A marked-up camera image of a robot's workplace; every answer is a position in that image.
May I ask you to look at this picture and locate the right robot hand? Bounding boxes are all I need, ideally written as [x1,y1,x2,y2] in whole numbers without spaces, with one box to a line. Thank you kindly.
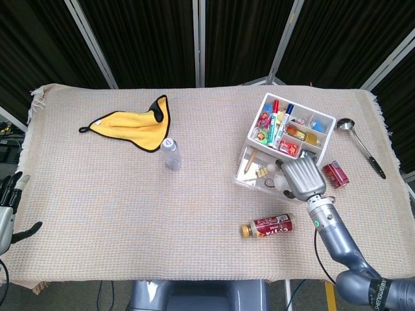
[274,157,327,202]

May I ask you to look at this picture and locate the black folding screen white frame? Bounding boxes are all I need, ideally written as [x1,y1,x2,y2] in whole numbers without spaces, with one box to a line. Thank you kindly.
[0,0,415,172]

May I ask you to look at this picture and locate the red Costa coffee bottle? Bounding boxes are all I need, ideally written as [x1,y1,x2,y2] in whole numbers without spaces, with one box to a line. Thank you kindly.
[240,213,296,240]

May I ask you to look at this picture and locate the clear plastic water bottle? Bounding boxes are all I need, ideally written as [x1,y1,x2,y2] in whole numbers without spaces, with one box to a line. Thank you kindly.
[160,137,182,172]

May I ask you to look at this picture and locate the white plastic drawer organizer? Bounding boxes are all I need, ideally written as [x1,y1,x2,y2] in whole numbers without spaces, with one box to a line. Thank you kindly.
[246,92,337,168]

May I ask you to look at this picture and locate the white marker blue cap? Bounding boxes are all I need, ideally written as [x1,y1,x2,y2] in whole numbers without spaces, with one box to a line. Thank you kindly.
[274,103,295,148]

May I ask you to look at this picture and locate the green marker red cap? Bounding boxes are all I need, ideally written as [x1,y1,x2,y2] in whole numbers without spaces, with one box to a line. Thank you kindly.
[268,99,281,148]

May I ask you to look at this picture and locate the red soda can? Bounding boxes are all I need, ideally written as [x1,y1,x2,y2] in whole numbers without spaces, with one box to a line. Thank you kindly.
[322,160,350,189]

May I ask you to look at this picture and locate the metal ladle black handle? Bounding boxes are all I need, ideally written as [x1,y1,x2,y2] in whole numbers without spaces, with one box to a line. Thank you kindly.
[335,118,386,179]

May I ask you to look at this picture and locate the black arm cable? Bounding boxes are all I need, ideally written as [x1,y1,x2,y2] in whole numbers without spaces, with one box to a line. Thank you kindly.
[313,227,337,286]

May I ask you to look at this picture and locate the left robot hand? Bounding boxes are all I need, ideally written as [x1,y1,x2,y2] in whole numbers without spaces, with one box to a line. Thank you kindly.
[0,171,43,255]

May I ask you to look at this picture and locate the wooden pencil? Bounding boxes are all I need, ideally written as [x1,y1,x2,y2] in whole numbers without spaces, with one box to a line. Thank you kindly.
[244,150,259,172]

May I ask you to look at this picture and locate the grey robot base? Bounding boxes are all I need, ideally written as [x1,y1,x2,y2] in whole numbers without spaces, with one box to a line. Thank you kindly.
[129,280,270,311]

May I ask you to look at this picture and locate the clear plastic storage bin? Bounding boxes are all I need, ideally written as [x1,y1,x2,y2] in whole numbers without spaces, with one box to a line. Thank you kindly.
[233,144,312,204]

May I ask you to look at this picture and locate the yellow microfiber cloth black trim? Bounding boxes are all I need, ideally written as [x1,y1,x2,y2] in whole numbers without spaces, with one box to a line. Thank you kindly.
[78,94,172,154]

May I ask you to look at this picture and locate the small yellow bottle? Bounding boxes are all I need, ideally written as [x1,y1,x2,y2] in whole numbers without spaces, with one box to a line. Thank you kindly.
[304,132,324,146]

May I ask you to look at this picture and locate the red snack packet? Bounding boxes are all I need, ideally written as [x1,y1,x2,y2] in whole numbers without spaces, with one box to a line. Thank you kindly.
[279,141,301,156]

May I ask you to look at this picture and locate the cluttered equipment shelf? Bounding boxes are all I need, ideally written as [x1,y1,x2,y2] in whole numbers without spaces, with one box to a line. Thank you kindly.
[0,118,21,166]

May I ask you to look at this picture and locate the beige woven tablecloth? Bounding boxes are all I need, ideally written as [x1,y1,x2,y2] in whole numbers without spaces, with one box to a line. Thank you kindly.
[18,83,401,294]

